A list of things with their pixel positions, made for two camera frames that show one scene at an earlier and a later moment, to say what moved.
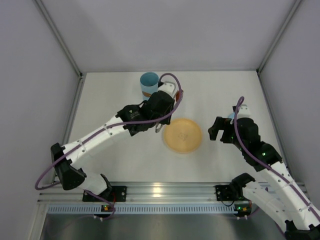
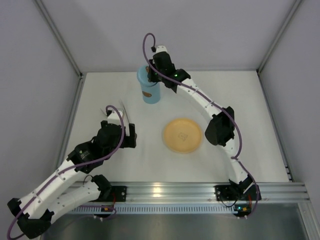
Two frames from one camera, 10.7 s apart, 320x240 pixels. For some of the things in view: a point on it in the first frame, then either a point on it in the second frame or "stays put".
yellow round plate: [182, 135] stays put
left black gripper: [155, 96] to [131, 135]
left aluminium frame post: [59, 36] stays put
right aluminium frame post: [278, 36] stays put
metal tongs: [159, 126] to [123, 109]
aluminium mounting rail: [138, 193] stays put
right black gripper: [225, 131] to [152, 69]
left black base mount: [117, 194] stays put
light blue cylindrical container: [149, 84] stays put
